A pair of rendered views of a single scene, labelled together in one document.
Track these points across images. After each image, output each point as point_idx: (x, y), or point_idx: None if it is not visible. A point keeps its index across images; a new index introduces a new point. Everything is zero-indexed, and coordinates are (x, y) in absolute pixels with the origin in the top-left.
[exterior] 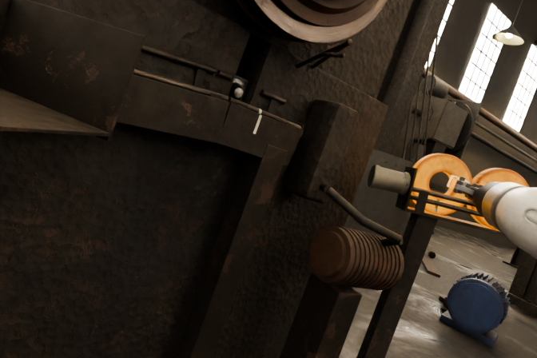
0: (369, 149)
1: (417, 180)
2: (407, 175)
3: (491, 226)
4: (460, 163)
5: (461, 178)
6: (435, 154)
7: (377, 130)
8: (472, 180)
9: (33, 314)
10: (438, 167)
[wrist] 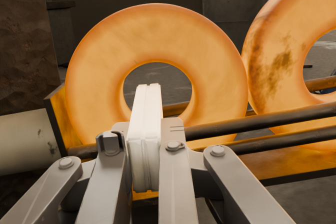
0: (42, 46)
1: (84, 118)
2: (47, 120)
3: (335, 148)
4: (180, 17)
5: (105, 145)
6: (97, 24)
7: (36, 2)
8: (245, 43)
9: None
10: (121, 59)
